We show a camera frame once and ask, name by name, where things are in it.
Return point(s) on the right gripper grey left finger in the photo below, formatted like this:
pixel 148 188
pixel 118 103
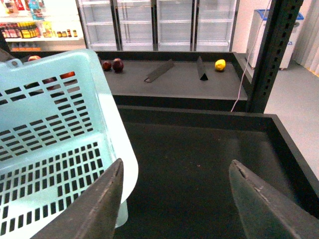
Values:
pixel 93 215

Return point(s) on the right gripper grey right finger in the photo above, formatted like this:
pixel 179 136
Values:
pixel 266 213

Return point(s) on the light blue plastic basket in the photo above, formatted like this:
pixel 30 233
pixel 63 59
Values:
pixel 55 144

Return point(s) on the small dark red apple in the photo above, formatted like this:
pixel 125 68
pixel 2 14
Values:
pixel 107 65

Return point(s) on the dark red apple right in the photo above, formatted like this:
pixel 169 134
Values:
pixel 118 65

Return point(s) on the red apple far left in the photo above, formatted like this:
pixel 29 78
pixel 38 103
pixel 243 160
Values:
pixel 33 58

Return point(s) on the orange red fruit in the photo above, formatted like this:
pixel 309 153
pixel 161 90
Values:
pixel 67 75

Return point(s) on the yellow lemon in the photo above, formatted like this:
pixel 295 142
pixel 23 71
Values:
pixel 220 65

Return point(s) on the black triangular divider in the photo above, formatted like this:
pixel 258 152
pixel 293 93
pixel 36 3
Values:
pixel 201 70

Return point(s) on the flat black divider strip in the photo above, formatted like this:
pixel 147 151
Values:
pixel 163 68

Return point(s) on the glass door refrigerator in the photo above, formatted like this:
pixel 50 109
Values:
pixel 159 25

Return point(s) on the white shelf with bottles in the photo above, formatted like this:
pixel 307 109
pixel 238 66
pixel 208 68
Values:
pixel 41 25

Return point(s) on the black perforated rack post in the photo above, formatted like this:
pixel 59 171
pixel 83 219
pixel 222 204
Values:
pixel 279 26

